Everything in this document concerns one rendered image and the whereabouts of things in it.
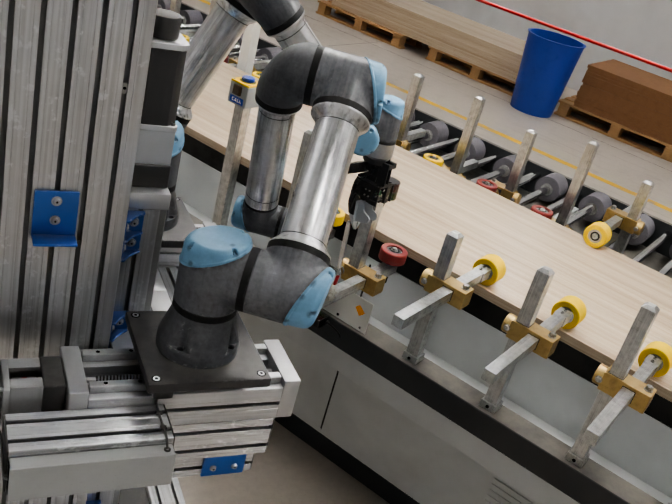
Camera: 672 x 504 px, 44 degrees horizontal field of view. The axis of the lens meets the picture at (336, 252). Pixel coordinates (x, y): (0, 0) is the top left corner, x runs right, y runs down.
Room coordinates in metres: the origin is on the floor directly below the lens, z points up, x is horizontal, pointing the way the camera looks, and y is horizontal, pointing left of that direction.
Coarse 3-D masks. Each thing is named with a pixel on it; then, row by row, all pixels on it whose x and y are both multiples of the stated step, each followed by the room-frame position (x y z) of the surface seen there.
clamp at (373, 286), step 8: (344, 264) 2.06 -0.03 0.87; (344, 272) 2.06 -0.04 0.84; (352, 272) 2.04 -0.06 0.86; (360, 272) 2.03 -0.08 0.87; (368, 272) 2.04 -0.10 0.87; (368, 280) 2.02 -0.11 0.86; (376, 280) 2.01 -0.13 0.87; (384, 280) 2.04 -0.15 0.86; (368, 288) 2.01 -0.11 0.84; (376, 288) 2.01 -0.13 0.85
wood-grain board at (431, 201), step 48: (432, 192) 2.69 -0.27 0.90; (480, 192) 2.82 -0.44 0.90; (384, 240) 2.25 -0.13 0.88; (432, 240) 2.30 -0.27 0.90; (480, 240) 2.40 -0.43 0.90; (528, 240) 2.51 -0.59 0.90; (576, 240) 2.62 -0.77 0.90; (480, 288) 2.09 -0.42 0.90; (528, 288) 2.16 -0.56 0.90; (576, 288) 2.25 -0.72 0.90; (624, 288) 2.34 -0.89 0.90; (576, 336) 1.95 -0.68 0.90; (624, 336) 2.03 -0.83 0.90
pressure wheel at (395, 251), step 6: (384, 246) 2.16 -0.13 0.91; (390, 246) 2.17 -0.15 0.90; (396, 246) 2.18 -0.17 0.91; (384, 252) 2.13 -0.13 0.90; (390, 252) 2.13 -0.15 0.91; (396, 252) 2.15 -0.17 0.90; (402, 252) 2.15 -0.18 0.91; (384, 258) 2.12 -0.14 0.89; (390, 258) 2.12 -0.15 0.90; (396, 258) 2.12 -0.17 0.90; (402, 258) 2.13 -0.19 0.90; (390, 264) 2.12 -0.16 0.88; (396, 264) 2.12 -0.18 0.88; (402, 264) 2.13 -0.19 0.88
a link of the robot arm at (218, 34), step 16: (224, 0) 1.82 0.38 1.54; (208, 16) 1.84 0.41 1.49; (224, 16) 1.82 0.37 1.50; (240, 16) 1.82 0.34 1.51; (208, 32) 1.82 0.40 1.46; (224, 32) 1.82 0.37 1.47; (240, 32) 1.84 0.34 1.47; (192, 48) 1.82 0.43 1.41; (208, 48) 1.81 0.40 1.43; (224, 48) 1.83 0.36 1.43; (192, 64) 1.81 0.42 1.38; (208, 64) 1.81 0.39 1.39; (192, 80) 1.80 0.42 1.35; (208, 80) 1.83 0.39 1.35; (192, 96) 1.81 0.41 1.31
